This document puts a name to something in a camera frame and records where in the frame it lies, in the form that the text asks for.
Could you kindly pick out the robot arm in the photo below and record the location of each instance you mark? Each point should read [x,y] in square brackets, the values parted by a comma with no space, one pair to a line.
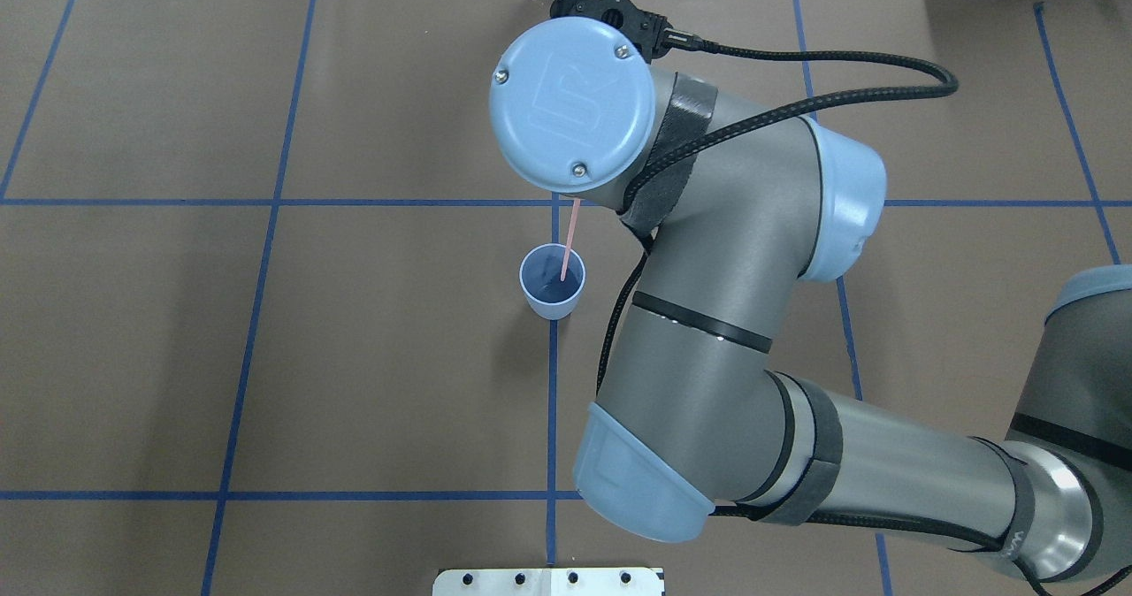
[710,156]

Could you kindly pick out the white central column stand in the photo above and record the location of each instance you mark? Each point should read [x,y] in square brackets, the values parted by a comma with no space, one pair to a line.
[551,581]

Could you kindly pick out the pink chopstick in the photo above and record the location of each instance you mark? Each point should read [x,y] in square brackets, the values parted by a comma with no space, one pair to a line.
[575,208]

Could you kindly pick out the light blue cup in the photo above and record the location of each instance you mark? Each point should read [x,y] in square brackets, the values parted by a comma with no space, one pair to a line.
[552,279]

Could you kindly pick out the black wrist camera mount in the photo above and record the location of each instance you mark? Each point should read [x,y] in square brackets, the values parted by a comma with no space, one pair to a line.
[615,17]

